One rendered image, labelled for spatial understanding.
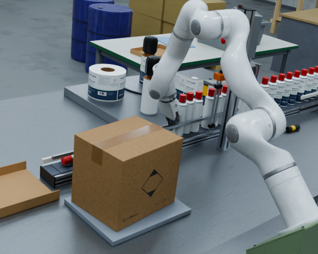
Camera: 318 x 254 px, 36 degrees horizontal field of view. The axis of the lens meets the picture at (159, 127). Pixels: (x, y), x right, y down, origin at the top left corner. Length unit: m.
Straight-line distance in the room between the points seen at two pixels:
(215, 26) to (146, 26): 5.06
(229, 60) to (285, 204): 0.52
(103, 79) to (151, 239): 1.15
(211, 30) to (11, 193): 0.93
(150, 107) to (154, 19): 4.21
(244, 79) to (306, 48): 5.03
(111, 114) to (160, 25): 4.18
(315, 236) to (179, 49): 0.88
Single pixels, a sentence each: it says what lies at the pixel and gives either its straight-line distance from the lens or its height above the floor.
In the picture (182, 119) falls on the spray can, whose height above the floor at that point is 0.97.
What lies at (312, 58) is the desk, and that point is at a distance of 6.72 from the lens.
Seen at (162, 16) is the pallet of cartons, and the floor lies 0.57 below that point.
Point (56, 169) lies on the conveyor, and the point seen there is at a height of 0.88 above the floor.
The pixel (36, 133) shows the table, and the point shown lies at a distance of 2.37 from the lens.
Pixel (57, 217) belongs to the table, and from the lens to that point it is 1.78.
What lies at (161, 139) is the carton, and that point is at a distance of 1.71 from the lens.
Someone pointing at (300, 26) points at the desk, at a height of 0.67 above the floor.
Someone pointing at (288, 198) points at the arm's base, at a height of 1.04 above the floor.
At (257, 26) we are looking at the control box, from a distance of 2.24.
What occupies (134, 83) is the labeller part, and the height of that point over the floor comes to 0.89.
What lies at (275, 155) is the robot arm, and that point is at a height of 1.15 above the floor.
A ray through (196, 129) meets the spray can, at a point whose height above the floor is 0.90.
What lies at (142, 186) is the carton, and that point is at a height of 0.99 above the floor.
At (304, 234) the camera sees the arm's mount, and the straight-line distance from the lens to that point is 1.54.
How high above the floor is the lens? 1.85
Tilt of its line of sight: 24 degrees down
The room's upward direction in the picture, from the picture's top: 7 degrees clockwise
